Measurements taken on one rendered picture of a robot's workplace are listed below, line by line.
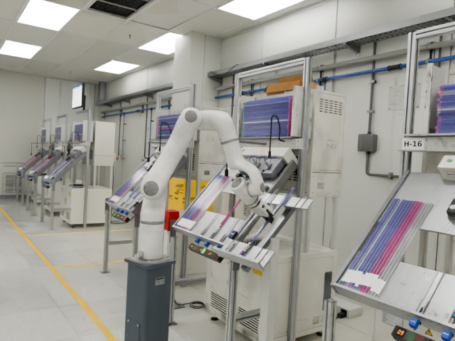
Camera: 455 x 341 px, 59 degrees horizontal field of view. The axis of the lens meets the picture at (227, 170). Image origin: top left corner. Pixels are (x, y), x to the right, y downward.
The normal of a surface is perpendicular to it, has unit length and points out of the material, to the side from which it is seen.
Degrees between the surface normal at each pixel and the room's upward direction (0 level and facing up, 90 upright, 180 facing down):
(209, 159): 90
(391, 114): 90
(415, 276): 44
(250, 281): 90
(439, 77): 90
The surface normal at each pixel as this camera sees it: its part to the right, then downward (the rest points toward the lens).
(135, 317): -0.65, -0.01
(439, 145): -0.82, -0.03
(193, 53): 0.57, 0.05
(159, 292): 0.75, 0.06
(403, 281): -0.53, -0.74
